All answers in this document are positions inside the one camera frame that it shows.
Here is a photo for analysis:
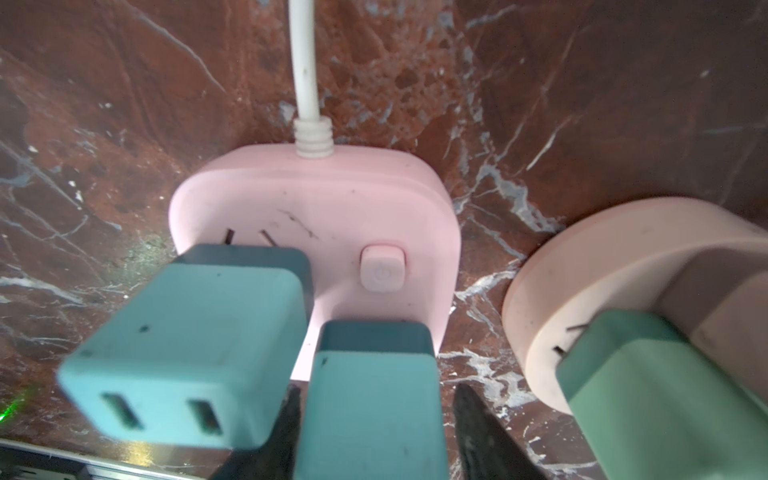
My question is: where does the pink plug adapter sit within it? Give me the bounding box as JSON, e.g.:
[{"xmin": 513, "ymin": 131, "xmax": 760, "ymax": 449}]
[{"xmin": 656, "ymin": 249, "xmax": 767, "ymax": 401}]

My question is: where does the pink square power strip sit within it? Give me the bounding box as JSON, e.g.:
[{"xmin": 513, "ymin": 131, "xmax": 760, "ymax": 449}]
[{"xmin": 169, "ymin": 144, "xmax": 461, "ymax": 381}]

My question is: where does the white power strip cable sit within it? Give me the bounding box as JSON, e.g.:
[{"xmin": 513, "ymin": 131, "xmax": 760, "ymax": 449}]
[{"xmin": 287, "ymin": 0, "xmax": 336, "ymax": 160}]

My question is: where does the beige round power strip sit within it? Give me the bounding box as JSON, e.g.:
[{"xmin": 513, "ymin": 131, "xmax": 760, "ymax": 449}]
[{"xmin": 501, "ymin": 197, "xmax": 767, "ymax": 413}]

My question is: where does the teal plug adapter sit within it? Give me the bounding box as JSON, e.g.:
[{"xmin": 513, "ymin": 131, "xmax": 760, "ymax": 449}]
[
  {"xmin": 294, "ymin": 320, "xmax": 449, "ymax": 479},
  {"xmin": 57, "ymin": 244, "xmax": 314, "ymax": 449}
]

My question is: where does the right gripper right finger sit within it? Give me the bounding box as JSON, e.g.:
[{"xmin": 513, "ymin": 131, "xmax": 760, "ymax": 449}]
[{"xmin": 453, "ymin": 383, "xmax": 546, "ymax": 479}]

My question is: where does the aluminium front rail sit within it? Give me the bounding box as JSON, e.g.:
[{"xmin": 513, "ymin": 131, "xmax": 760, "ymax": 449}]
[{"xmin": 1, "ymin": 439, "xmax": 196, "ymax": 480}]

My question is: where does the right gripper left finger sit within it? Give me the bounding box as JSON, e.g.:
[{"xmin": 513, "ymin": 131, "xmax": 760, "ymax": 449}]
[{"xmin": 210, "ymin": 385, "xmax": 301, "ymax": 480}]

